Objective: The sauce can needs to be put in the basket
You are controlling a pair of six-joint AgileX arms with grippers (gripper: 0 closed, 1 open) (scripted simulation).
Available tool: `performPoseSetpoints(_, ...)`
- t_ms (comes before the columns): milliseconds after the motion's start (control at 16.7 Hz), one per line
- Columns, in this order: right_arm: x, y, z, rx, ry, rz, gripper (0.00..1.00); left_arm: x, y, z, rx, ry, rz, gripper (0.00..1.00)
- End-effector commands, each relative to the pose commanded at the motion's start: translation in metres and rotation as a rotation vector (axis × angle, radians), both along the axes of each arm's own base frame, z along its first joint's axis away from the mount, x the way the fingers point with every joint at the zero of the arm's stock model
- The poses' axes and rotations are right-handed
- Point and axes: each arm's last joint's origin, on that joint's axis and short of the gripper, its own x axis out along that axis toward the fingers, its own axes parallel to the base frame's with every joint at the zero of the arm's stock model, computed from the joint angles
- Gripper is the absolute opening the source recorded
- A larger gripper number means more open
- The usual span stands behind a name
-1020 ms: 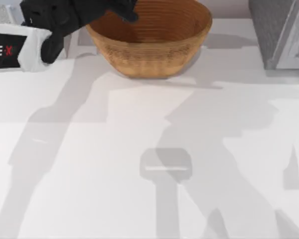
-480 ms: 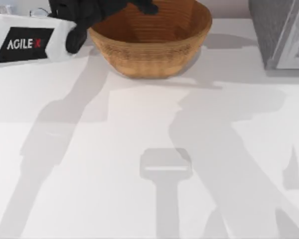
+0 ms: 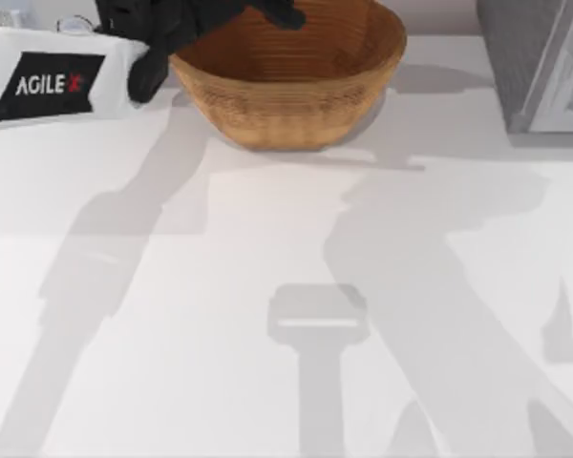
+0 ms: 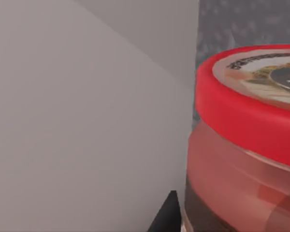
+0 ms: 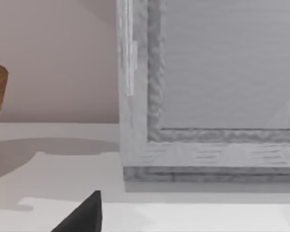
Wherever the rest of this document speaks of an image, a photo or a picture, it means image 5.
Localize grey wooden cabinet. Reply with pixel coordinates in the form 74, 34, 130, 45
116, 0, 290, 193

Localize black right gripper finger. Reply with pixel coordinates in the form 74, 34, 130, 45
50, 190, 103, 232

